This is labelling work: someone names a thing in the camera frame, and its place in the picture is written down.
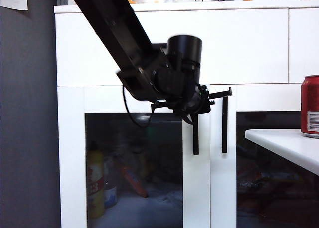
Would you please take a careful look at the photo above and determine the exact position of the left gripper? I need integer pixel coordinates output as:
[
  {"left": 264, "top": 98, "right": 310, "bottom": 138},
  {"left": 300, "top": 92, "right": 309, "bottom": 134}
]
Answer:
[{"left": 151, "top": 84, "right": 233, "bottom": 124}]

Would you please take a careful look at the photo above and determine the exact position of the black door handle bar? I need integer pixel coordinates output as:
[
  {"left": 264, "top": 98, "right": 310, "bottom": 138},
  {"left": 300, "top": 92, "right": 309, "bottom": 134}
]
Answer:
[
  {"left": 221, "top": 96, "right": 229, "bottom": 153},
  {"left": 192, "top": 113, "right": 200, "bottom": 155}
]

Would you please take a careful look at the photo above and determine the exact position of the red beverage can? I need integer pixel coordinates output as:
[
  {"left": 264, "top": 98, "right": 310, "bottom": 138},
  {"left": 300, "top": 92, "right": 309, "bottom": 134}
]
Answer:
[{"left": 301, "top": 75, "right": 319, "bottom": 139}]

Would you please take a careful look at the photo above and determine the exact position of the white glass cabinet door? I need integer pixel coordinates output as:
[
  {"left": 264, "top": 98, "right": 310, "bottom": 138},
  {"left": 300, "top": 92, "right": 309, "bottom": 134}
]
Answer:
[
  {"left": 209, "top": 83, "right": 319, "bottom": 228},
  {"left": 57, "top": 85, "right": 210, "bottom": 228}
]

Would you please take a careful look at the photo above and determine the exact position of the white cabinet body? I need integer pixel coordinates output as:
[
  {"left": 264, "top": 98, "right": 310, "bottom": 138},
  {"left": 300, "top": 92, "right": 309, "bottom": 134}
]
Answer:
[{"left": 53, "top": 0, "right": 319, "bottom": 228}]

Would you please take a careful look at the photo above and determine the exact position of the wide white drawer front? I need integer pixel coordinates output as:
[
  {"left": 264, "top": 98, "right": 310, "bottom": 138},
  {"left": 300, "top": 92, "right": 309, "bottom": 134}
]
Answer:
[{"left": 55, "top": 8, "right": 289, "bottom": 87}]

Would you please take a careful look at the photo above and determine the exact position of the orange cloth package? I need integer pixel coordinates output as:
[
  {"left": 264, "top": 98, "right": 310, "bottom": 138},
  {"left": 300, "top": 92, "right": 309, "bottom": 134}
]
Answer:
[{"left": 119, "top": 163, "right": 149, "bottom": 198}]

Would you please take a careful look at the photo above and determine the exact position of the clear pump bottle blue label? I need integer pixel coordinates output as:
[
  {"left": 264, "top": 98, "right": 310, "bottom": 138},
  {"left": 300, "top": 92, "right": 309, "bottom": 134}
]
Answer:
[{"left": 103, "top": 180, "right": 118, "bottom": 209}]

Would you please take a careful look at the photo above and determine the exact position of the yellow detergent bottle green cap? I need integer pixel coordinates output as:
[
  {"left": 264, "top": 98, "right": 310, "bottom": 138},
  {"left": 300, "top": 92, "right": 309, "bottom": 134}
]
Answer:
[{"left": 86, "top": 142, "right": 105, "bottom": 219}]

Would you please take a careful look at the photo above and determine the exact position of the narrow white drawer front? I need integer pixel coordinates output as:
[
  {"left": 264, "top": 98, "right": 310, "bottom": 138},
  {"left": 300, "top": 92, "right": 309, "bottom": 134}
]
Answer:
[{"left": 288, "top": 8, "right": 319, "bottom": 84}]

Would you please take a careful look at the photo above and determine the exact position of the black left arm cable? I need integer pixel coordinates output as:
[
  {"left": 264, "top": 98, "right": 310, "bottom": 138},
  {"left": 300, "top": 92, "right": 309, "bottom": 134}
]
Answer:
[{"left": 122, "top": 85, "right": 155, "bottom": 128}]

